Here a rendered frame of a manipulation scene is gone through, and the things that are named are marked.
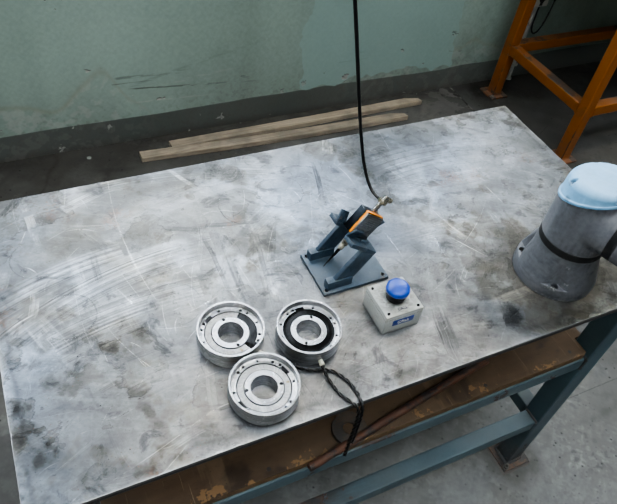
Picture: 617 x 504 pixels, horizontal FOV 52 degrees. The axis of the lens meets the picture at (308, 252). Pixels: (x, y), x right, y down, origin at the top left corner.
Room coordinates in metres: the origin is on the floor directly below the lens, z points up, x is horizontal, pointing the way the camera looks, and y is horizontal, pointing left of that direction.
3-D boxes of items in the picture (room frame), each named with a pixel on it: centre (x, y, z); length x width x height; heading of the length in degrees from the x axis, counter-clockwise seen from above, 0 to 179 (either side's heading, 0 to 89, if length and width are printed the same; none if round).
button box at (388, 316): (0.67, -0.16, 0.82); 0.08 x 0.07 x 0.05; 121
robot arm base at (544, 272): (0.84, -0.46, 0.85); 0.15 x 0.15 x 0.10
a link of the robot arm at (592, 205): (0.83, -0.47, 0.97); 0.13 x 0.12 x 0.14; 52
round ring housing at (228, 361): (0.56, 0.10, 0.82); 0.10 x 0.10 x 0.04
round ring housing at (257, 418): (0.47, 0.03, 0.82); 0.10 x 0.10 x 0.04
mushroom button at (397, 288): (0.67, -0.15, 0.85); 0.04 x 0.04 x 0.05
